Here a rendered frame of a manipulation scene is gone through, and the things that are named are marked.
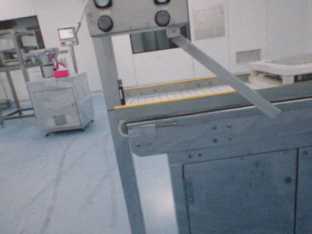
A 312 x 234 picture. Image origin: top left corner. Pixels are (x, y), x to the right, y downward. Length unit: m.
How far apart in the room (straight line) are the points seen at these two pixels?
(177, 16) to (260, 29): 5.71
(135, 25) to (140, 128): 0.25
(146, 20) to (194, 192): 0.52
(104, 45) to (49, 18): 5.59
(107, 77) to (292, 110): 0.59
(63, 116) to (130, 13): 2.98
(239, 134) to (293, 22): 5.91
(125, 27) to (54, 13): 5.87
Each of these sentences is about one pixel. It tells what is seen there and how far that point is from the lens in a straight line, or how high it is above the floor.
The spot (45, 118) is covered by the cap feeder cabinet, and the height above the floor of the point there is 0.26.
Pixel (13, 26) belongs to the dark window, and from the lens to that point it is 6.87.
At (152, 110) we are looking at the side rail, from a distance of 0.62.
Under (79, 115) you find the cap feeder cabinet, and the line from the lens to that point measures 3.39.
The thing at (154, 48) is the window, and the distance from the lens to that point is 5.89.
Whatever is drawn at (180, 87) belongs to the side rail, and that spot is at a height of 0.85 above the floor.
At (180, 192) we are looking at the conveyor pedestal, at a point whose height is 0.57.
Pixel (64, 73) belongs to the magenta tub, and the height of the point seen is 0.81.
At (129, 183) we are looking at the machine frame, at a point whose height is 0.48.
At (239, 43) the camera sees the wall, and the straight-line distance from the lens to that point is 6.11.
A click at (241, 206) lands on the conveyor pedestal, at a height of 0.48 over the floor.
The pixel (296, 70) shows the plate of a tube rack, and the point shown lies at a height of 0.90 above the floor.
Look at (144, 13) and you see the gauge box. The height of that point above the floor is 1.07.
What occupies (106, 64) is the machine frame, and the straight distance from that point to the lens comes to 0.90.
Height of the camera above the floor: 1.01
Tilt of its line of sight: 17 degrees down
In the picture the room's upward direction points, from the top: 8 degrees counter-clockwise
